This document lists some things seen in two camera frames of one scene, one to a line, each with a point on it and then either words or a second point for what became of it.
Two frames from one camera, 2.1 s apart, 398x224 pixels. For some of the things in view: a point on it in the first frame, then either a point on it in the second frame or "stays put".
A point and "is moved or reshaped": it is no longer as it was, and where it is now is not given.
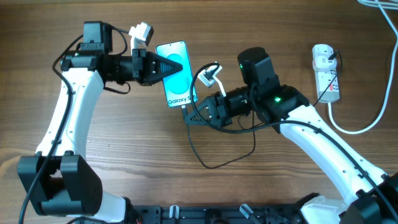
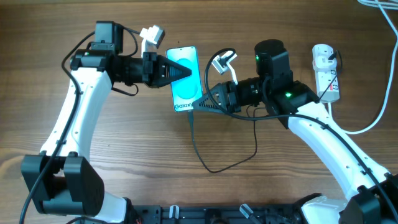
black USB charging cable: x=184 y=109 → x=255 y=148
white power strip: x=324 y=79 stays put
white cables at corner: x=382 y=4 stays put
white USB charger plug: x=322 y=63 stays put
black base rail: x=246 y=213 stays put
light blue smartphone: x=177 y=86 is moved or reshaped
